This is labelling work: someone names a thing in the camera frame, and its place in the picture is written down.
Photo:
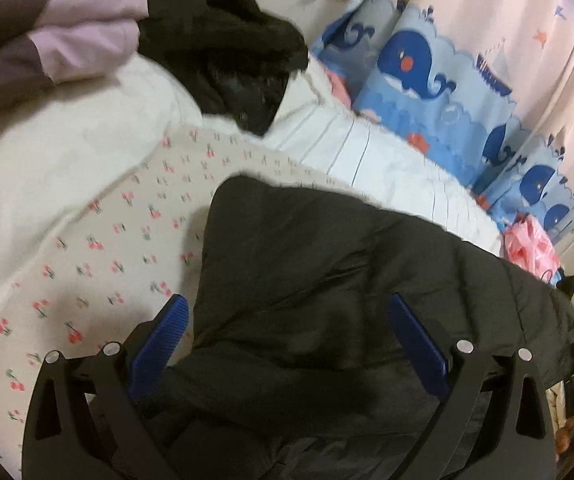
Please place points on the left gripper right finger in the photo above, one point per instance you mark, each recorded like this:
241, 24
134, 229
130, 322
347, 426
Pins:
492, 421

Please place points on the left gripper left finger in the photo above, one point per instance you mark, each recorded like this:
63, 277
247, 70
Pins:
82, 421

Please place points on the black puffer jacket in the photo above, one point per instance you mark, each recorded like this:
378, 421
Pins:
295, 372

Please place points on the cherry print bed sheet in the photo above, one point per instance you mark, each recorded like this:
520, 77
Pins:
116, 264

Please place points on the white pillow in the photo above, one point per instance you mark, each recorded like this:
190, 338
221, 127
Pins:
59, 151

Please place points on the white striped quilt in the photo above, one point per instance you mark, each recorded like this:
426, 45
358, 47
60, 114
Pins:
324, 135

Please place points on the blue whale print curtain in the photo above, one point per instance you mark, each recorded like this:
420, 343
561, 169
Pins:
453, 106

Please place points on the lavender purple garment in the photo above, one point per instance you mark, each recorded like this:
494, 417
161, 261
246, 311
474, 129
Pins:
44, 43

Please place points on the black fuzzy garment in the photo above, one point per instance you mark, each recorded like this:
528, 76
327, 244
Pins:
233, 58

